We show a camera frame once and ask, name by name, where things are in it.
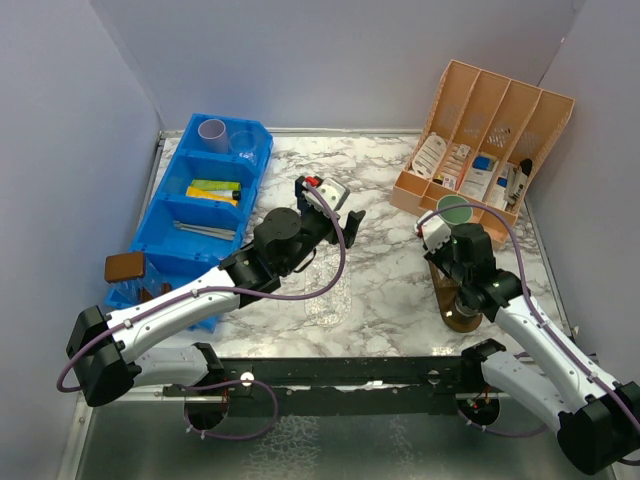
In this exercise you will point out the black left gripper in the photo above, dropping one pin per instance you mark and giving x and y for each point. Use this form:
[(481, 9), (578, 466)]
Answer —
[(347, 235)]

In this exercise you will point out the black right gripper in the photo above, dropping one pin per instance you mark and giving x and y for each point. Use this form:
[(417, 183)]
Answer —
[(437, 254)]

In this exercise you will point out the green plastic cup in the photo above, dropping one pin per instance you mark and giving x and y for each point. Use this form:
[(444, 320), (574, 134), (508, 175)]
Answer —
[(454, 210)]

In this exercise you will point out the dark blue plastic cup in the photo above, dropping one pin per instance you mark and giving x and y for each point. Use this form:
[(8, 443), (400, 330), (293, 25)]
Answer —
[(462, 314)]

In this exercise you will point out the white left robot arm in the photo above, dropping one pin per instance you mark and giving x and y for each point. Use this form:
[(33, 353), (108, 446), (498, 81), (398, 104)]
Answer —
[(108, 355)]

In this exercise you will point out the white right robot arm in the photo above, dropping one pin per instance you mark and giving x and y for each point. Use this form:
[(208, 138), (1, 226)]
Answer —
[(594, 417)]

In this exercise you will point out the brown oval wooden tray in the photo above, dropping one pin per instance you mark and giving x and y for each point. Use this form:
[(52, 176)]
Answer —
[(445, 291)]

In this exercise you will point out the white blue box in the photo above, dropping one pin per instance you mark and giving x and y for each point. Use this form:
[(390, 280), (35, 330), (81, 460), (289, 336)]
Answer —
[(484, 163)]

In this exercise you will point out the white oval soap packet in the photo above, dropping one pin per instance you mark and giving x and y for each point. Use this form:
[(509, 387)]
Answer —
[(427, 159)]

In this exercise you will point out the peach compartment organizer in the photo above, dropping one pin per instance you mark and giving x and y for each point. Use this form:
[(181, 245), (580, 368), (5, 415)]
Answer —
[(479, 112)]

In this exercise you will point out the clear plastic cup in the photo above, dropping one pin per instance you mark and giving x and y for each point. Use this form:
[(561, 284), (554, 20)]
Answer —
[(244, 144)]

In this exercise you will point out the blue plastic bin organizer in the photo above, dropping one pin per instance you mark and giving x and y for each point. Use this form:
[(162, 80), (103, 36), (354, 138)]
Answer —
[(182, 256)]

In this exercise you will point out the lilac plastic cup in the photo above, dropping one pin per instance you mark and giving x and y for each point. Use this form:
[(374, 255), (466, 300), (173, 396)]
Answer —
[(213, 134)]

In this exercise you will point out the brown lid clear box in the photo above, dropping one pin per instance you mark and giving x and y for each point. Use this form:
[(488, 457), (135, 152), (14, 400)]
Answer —
[(135, 277)]

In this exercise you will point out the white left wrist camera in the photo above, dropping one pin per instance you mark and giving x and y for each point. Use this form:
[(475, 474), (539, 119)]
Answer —
[(330, 190)]

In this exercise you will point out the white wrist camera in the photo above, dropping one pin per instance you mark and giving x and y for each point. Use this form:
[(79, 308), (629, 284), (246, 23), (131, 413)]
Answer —
[(433, 231), (330, 190)]

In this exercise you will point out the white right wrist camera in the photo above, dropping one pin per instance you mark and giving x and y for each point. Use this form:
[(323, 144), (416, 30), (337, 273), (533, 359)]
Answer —
[(433, 231)]

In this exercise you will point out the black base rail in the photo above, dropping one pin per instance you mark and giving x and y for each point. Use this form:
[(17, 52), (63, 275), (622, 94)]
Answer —
[(336, 386)]

